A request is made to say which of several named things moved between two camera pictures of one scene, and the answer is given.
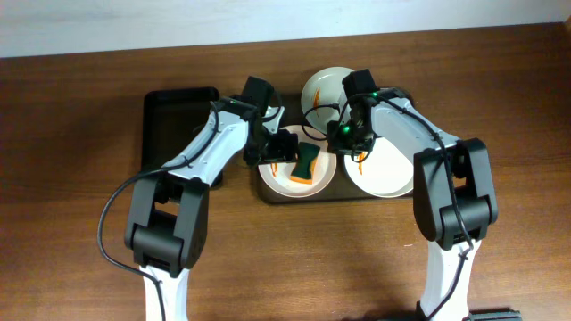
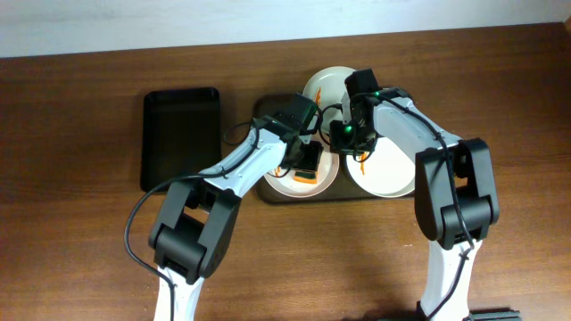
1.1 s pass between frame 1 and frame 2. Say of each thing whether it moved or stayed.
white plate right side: stayed
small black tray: stayed
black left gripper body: moved
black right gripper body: stayed
